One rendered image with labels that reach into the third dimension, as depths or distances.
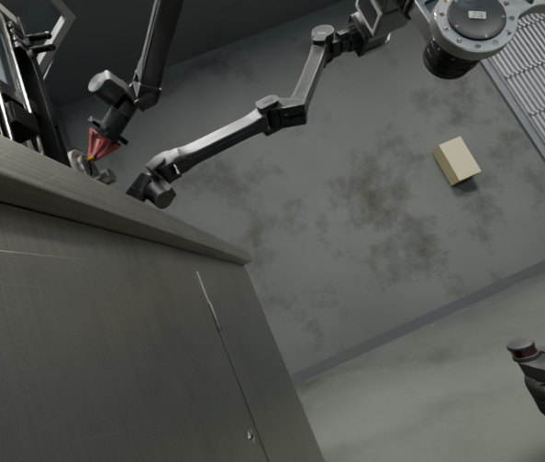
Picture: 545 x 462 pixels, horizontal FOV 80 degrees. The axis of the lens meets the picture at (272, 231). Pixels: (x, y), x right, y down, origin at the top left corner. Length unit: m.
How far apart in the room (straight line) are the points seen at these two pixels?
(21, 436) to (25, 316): 0.08
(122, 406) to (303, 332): 2.71
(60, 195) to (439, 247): 3.21
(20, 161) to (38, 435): 0.20
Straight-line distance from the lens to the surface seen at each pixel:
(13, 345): 0.28
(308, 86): 1.14
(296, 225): 3.07
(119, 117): 1.05
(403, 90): 3.87
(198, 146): 1.03
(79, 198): 0.36
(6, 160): 0.32
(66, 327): 0.32
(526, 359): 1.19
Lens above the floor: 0.70
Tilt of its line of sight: 11 degrees up
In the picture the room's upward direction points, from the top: 24 degrees counter-clockwise
